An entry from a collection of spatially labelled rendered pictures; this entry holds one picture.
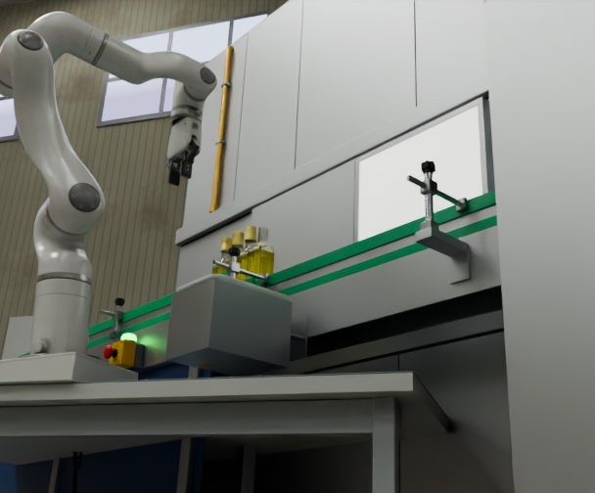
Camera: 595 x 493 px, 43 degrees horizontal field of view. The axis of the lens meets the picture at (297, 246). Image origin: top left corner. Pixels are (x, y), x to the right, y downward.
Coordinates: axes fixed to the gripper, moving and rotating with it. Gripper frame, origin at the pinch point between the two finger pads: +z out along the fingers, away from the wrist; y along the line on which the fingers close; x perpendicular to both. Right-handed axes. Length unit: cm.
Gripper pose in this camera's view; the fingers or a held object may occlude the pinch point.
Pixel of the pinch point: (180, 174)
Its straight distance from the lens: 201.0
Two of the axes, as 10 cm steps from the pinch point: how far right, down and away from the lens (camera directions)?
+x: -7.6, -2.8, -5.9
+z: -0.4, 9.2, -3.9
